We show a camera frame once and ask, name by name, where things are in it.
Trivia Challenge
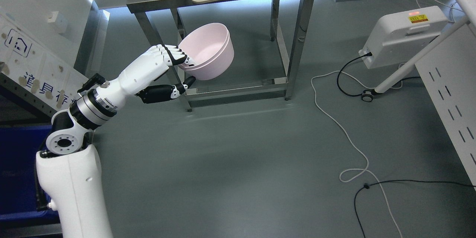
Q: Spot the white stand leg with caster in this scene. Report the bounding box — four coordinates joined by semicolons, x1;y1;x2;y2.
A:
360;15;470;102

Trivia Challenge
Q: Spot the stainless steel table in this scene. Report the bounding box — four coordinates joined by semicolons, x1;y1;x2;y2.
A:
126;0;322;112

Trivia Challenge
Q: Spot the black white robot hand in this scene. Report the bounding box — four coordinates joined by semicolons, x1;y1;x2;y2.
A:
97;45;196;108

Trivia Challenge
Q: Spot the white sign with blue characters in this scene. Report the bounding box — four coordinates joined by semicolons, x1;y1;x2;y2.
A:
0;10;87;110

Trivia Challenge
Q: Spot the white humanoid robot arm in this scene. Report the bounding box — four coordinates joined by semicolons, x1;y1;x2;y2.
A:
36;77;129;238

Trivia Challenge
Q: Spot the pink bowl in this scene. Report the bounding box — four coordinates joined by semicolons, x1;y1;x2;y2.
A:
178;23;229;68
180;36;234;80

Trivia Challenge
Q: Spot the white perforated panel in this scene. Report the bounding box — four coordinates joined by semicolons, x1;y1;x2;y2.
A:
415;23;476;185

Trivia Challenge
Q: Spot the white power unit box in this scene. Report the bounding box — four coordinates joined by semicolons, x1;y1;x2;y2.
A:
359;6;448;69

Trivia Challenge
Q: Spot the black power cable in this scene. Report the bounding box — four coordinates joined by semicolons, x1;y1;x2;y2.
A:
337;54;421;98

